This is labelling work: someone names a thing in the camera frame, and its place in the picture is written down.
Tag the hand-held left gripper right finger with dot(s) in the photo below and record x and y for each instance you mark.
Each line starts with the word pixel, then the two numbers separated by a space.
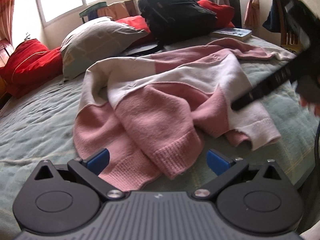
pixel 216 162

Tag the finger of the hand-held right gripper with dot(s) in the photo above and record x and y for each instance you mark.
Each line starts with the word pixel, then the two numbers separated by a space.
pixel 262 87

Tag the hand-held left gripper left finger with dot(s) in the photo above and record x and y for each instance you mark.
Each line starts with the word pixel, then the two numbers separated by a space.
pixel 98 161

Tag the pink and white sweater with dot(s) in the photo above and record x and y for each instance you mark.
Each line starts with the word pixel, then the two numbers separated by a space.
pixel 150 110

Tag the person's right hand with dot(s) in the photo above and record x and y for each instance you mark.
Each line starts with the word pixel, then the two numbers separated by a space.
pixel 313 106

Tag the yellow chair cushion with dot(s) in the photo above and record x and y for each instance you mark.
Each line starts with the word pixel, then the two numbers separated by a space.
pixel 295 50

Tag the blue and white book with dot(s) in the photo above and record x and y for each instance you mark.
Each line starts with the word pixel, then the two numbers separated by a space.
pixel 232 33

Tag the green checked blanket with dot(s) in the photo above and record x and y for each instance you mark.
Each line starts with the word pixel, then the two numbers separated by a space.
pixel 37 130

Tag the orange patterned curtain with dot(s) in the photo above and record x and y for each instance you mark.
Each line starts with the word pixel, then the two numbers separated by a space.
pixel 7 10
pixel 252 5

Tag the red cushion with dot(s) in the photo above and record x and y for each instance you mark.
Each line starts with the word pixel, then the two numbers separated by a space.
pixel 217 12

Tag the dark coat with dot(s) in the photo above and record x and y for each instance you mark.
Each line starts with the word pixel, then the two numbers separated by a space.
pixel 235 0

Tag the black backpack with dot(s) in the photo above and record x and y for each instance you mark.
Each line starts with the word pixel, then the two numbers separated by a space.
pixel 175 12

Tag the black flat bag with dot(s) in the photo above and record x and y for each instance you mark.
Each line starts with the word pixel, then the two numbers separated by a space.
pixel 142 50

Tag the grey pillow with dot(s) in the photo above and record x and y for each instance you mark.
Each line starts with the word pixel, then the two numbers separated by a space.
pixel 95 40

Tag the wooden headboard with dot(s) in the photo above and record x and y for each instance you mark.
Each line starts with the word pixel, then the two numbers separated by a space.
pixel 3 55

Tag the green box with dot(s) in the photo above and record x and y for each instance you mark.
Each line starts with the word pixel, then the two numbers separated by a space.
pixel 93 8

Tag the brown cardboard box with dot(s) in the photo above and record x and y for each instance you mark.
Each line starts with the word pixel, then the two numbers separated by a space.
pixel 120 10

